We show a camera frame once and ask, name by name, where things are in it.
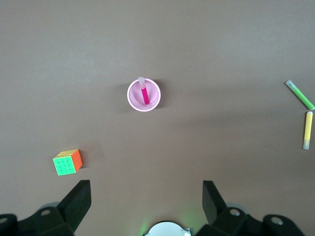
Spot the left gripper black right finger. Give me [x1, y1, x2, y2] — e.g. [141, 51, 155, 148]
[195, 180, 306, 236]

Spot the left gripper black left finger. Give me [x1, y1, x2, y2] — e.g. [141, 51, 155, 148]
[0, 180, 92, 236]

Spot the pink marker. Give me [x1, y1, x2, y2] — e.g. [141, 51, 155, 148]
[138, 76, 150, 105]

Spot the colourful puzzle cube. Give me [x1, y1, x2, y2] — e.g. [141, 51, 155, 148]
[53, 148, 83, 177]

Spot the yellow marker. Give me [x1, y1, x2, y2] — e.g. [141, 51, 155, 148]
[302, 111, 314, 150]

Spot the pink mesh cup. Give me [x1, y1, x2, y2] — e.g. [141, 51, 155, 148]
[126, 78, 161, 113]

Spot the green marker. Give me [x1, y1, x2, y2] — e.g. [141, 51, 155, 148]
[285, 80, 315, 111]

